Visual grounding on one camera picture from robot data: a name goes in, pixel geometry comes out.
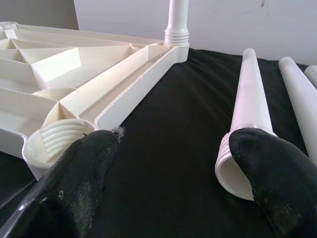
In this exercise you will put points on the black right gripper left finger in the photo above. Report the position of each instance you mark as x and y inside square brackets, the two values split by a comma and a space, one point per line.
[74, 188]

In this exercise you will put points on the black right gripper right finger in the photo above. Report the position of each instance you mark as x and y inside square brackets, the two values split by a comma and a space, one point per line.
[284, 188]

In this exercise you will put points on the white plastic table top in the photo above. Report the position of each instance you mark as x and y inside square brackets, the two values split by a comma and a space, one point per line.
[74, 64]

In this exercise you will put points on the white plastic table leg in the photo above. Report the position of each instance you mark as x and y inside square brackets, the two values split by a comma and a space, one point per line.
[294, 94]
[250, 99]
[312, 77]
[176, 24]

